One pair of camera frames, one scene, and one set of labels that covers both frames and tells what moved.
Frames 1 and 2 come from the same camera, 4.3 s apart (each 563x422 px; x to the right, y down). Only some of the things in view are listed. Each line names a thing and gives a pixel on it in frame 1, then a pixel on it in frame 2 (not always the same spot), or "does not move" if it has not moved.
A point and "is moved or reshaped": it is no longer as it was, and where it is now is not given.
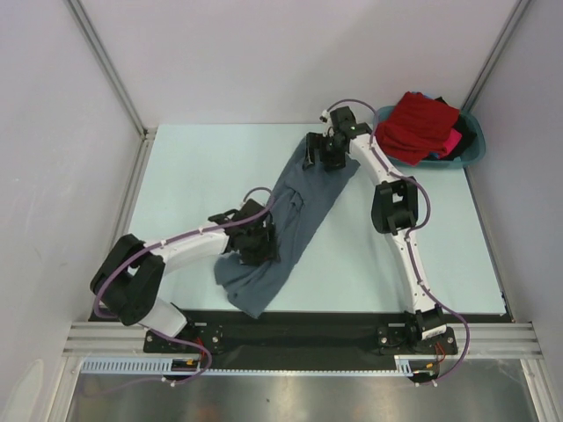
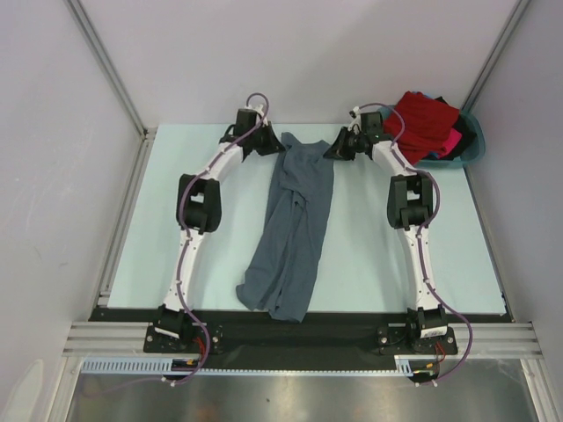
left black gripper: (268, 251) to (273, 145)
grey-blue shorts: (302, 201) is moved or reshaped
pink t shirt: (450, 142) does not move
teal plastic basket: (471, 156) does not move
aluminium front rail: (127, 338) does not move
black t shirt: (468, 135) does not move
